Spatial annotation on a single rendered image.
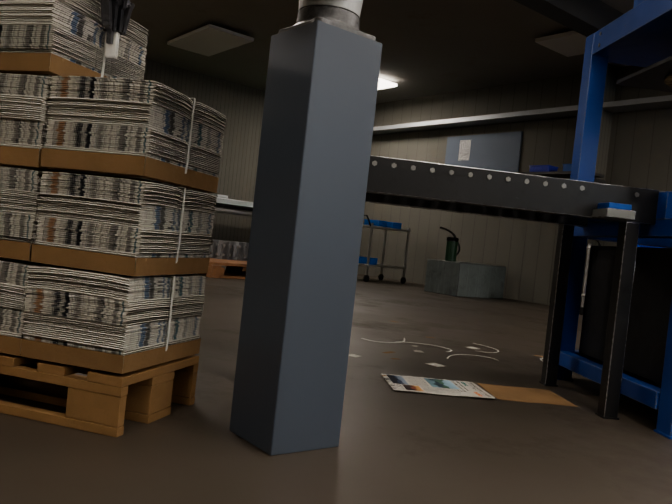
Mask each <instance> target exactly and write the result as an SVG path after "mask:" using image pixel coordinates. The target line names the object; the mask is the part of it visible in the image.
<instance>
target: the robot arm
mask: <svg viewBox="0 0 672 504"><path fill-rule="evenodd" d="M362 4H363V0H299V8H298V16H297V21H296V24H295V25H293V26H291V27H288V28H283V29H280V30H279V33H281V32H284V31H287V30H290V29H293V28H296V27H299V26H302V25H305V24H308V23H311V22H314V21H317V20H319V21H322V22H324V23H327V24H330V25H333V26H335V27H338V28H341V29H344V30H346V31H349V32H352V33H355V34H357V35H360V36H363V37H366V38H368V39H371V40H374V41H376V37H375V36H373V35H370V34H367V33H364V32H362V31H360V30H359V23H360V14H361V9H362ZM134 7H135V5H134V3H131V2H130V0H101V20H102V26H103V27H105V28H103V30H104V31H105V32H107V36H106V50H105V58H106V59H111V60H117V58H118V48H119V41H120V35H125V34H126V31H127V28H128V24H129V20H130V16H131V12H132V10H133V9H134Z"/></svg>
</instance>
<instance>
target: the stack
mask: <svg viewBox="0 0 672 504"><path fill-rule="evenodd" d="M52 77H54V78H57V79H54V78H51V77H45V76H36V75H25V74H10V73H0V145H1V146H12V147H24V148H35V149H39V155H40V149H42V148H50V149H62V150H74V151H86V152H98V153H110V154H122V155H134V156H145V161H146V157H149V158H153V159H156V160H160V161H163V162H167V163H170V164H173V165H177V166H180V167H183V168H185V174H187V169H190V170H194V171H197V172H201V173H204V174H207V175H211V176H214V177H218V175H219V171H220V170H219V166H220V158H221V153H222V151H221V149H222V148H223V147H222V146H223V145H221V144H223V143H221V142H223V141H222V139H223V138H222V137H224V130H225V129H224V128H225V126H224V125H225V124H226V123H224V122H226V116H224V115H223V114H221V113H220V112H218V111H217V110H215V109H213V108H211V107H209V106H207V105H205V104H203V103H200V102H196V98H189V97H187V96H186V95H184V94H182V93H180V92H178V91H176V90H174V89H173V88H171V87H168V86H166V85H164V84H162V83H159V82H157V81H151V80H141V79H127V78H107V77H86V76H52ZM191 99H194V100H193V101H192V100H191ZM219 152H221V153H219ZM43 167H48V166H43ZM48 168H51V169H46V168H41V167H34V166H24V165H14V164H3V163H0V239H3V240H11V241H19V242H27V243H30V251H31V244H32V243H34V244H38V245H46V246H53V247H61V248H68V249H76V250H83V251H90V252H98V253H105V254H113V255H120V256H127V257H135V258H136V259H137V258H176V262H175V263H177V262H178V258H209V257H208V256H209V255H210V246H211V238H212V235H210V234H212V230H211V229H213V228H214V227H212V226H213V223H209V222H213V220H211V219H214V218H215V217H214V216H215V214H214V211H215V207H214V206H215V205H216V203H215V202H217V199H215V198H216V196H213V195H210V194H207V193H215V192H211V191H207V190H202V189H198V188H194V187H190V186H186V185H182V184H177V183H173V182H169V181H165V180H161V179H157V178H153V177H148V176H144V175H134V174H124V173H113V172H102V171H91V170H80V169H70V168H59V167H48ZM52 169H53V170H52ZM217 174H218V175H217ZM206 218H207V219H206ZM203 221H204V222H203ZM206 230H207V231H206ZM203 278H206V277H205V276H199V275H193V274H174V275H152V276H129V275H122V274H115V273H108V272H101V271H94V270H87V269H80V268H73V267H66V266H59V265H52V264H45V263H38V262H31V261H27V260H20V259H12V258H4V257H0V335H5V336H11V337H16V338H21V339H22V338H25V339H27V340H33V341H39V342H45V343H52V344H58V345H64V346H70V347H76V348H82V349H88V350H94V351H100V352H106V353H112V354H118V355H123V356H124V355H129V354H133V353H138V352H142V351H147V350H151V349H155V348H160V347H164V346H166V348H165V351H167V349H168V345H173V344H178V343H183V342H187V341H191V340H196V339H199V338H200V337H199V336H200V335H198V334H199V332H197V331H199V330H198V329H199V328H200V327H199V326H200V325H199V324H200V323H201V322H200V320H201V318H200V317H199V316H200V315H202V313H203V304H205V298H204V297H205V295H204V294H202V293H204V292H202V291H204V289H205V288H204V287H205V284H204V283H206V282H205V281H204V280H205V279H203ZM202 288H203V289H202ZM198 363H199V356H197V355H191V356H187V357H184V358H180V359H176V360H172V361H169V362H165V363H161V364H158V365H154V366H150V367H147V368H143V369H139V370H136V371H132V372H128V373H124V374H119V373H113V372H107V371H102V370H96V369H90V368H85V367H79V366H73V365H67V364H62V363H56V362H50V361H45V360H39V359H33V358H28V357H22V356H17V355H12V354H6V353H1V352H0V394H4V395H8V396H13V397H18V398H23V399H28V400H33V401H38V402H43V403H48V404H53V405H57V406H62V407H66V412H65V413H60V412H55V411H50V410H45V409H41V408H36V407H31V406H26V405H21V404H16V403H12V402H7V401H2V400H0V413H3V414H8V415H13V416H18V417H22V418H27V419H32V420H36V421H41V422H46V423H50V424H55V425H60V426H64V427H69V428H74V429H78V430H83V431H88V432H92V433H97V434H102V435H107V436H111V437H116V438H117V437H119V436H121V435H123V433H124V426H123V425H124V419H126V420H131V421H136V422H141V423H146V424H149V423H151V422H154V421H156V420H158V419H161V418H163V417H165V416H167V415H170V413H171V402H172V403H177V404H183V405H188V406H191V405H193V404H194V403H195V389H196V379H197V371H198V365H199V364H198ZM75 373H82V374H87V376H83V375H77V374H75Z"/></svg>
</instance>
